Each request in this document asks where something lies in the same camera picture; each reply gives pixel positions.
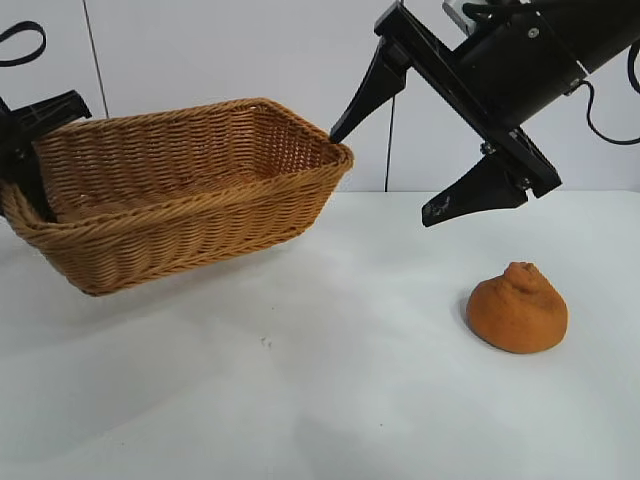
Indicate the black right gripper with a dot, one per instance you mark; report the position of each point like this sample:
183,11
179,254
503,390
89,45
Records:
500,80

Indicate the woven wicker basket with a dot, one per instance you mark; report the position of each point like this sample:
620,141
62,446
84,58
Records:
175,235

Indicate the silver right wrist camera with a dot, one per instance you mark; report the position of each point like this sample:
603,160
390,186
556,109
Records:
457,12

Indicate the orange fruit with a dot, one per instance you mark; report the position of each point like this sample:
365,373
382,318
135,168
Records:
520,315

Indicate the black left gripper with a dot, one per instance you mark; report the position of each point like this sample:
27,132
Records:
55,112

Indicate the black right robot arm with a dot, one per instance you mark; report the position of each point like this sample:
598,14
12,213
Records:
590,35

